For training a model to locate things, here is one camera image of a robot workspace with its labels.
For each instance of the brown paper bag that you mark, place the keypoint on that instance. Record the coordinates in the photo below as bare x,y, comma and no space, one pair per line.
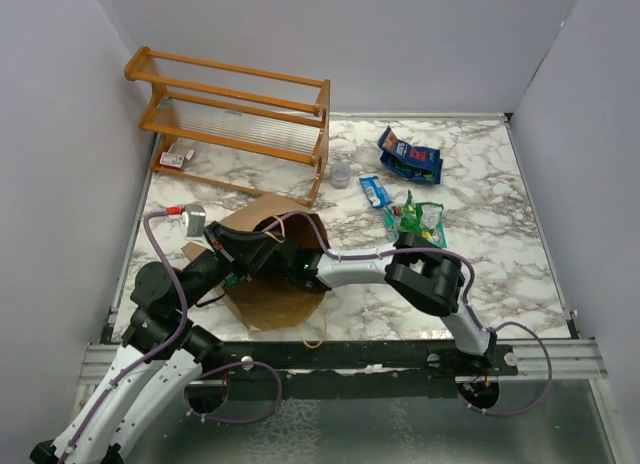
272,302

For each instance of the blue red chips bag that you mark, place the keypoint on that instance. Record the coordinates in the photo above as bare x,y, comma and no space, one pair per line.
418,157

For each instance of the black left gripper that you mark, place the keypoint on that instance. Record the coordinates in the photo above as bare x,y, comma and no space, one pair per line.
243,252

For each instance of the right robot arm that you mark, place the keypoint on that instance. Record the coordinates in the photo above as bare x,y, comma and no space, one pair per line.
426,276

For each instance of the white red small card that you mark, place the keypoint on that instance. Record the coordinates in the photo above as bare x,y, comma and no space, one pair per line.
177,157

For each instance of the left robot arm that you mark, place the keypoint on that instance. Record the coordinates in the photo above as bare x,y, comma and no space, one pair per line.
162,350

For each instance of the small blue snack packet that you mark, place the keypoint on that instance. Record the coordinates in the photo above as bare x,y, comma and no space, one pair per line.
375,192

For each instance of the green snack packet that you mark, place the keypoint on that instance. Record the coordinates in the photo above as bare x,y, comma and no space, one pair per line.
420,217

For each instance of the red white snack packets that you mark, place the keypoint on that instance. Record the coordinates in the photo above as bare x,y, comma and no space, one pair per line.
394,227

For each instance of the blue green chips bag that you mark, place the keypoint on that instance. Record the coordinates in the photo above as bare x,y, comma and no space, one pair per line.
413,174

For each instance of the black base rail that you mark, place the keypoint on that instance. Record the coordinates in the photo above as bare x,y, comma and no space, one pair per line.
259,371

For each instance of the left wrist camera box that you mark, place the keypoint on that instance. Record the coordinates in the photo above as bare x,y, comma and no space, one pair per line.
193,221

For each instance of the orange wooden shelf rack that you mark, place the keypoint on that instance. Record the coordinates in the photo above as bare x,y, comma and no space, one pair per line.
253,130

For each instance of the small clear plastic jar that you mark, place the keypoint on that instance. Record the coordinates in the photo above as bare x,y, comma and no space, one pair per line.
340,175

